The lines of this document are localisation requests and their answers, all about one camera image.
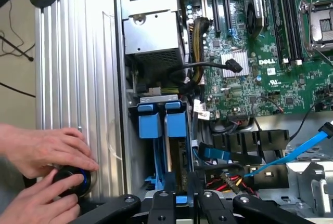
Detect black graphics card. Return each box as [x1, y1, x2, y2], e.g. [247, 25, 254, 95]
[243, 0, 270, 39]

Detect silver finned heat sink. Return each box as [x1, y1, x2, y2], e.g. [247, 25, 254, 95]
[220, 51, 250, 79]

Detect person's left hand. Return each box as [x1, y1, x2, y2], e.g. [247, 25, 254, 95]
[0, 122, 99, 179]

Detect black RAM slot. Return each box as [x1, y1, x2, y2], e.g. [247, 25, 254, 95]
[269, 0, 292, 66]
[282, 0, 304, 66]

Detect empty blue disk carrier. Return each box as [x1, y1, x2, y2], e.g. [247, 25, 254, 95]
[137, 103, 166, 191]

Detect long black wire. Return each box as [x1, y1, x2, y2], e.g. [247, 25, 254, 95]
[288, 101, 328, 141]

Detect thick black wire with plug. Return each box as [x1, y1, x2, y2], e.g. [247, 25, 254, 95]
[166, 59, 243, 79]

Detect black plastic fan shroud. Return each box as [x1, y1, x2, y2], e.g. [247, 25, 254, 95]
[212, 129, 291, 162]

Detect metal CPU socket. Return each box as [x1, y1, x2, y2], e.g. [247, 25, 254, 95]
[299, 0, 333, 58]

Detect black tripod leg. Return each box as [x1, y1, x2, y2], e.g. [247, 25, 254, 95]
[0, 34, 34, 62]

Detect blue wire with blue plug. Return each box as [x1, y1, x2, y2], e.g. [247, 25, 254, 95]
[199, 142, 229, 161]

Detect green Dell motherboard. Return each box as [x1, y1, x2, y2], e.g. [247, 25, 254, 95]
[179, 0, 333, 121]

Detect small red black wire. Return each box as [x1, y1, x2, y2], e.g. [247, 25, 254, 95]
[251, 96, 284, 113]

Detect silver power supply unit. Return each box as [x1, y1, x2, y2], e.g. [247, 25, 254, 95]
[118, 0, 187, 65]

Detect person's right hand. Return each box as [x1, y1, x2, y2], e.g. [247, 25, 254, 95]
[0, 168, 81, 224]

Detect open metal PC case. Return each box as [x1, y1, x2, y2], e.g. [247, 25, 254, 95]
[111, 0, 333, 224]

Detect red yellow power wires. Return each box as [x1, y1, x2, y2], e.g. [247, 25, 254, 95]
[205, 173, 261, 199]

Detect yellow black wire bundle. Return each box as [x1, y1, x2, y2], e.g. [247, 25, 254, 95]
[189, 17, 210, 87]

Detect black expansion slot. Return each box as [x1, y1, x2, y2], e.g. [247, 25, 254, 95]
[222, 0, 234, 31]
[210, 0, 222, 34]

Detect blue flat SATA wire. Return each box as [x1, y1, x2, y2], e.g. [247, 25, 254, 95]
[244, 121, 333, 178]

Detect grey metal drive cage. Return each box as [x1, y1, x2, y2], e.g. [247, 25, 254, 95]
[260, 146, 333, 217]

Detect thin black floor cable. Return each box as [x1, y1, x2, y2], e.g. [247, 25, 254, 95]
[0, 0, 36, 58]
[0, 81, 36, 97]

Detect grey metal disk bay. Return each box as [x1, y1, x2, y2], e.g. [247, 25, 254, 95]
[127, 96, 198, 199]

